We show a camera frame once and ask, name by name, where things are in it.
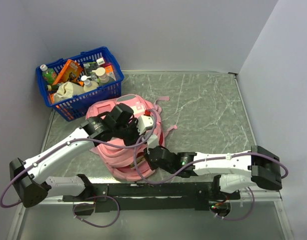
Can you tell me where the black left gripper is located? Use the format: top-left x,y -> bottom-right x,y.
114,117 -> 147,149

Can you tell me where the pink student backpack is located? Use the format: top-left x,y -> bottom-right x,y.
85,94 -> 178,182

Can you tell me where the floral pink notebook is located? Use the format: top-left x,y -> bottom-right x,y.
129,155 -> 146,169

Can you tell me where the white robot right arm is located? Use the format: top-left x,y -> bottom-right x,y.
144,145 -> 283,199

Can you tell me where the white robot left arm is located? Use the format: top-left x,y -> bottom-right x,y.
9,103 -> 154,208

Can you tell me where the beige cloth bag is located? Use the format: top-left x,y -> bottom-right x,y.
52,82 -> 85,103

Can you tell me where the cream lotion bottle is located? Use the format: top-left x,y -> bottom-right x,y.
81,75 -> 99,93

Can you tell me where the blue plastic shopping basket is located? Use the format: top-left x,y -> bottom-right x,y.
35,46 -> 124,122

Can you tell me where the pink carton box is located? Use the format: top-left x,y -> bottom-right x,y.
102,62 -> 116,80

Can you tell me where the grey pump bottle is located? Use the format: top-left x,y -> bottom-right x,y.
91,67 -> 116,86

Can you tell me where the black packaged box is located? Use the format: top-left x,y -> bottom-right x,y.
82,57 -> 106,76

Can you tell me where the orange snack box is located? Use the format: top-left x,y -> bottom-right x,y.
53,59 -> 83,85

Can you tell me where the green drink bottle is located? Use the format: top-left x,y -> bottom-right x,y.
39,64 -> 58,85

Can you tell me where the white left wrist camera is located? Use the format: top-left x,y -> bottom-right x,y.
137,111 -> 154,135

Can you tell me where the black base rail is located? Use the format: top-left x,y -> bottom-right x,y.
62,177 -> 241,213

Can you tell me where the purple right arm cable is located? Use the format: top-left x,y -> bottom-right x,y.
133,137 -> 289,221

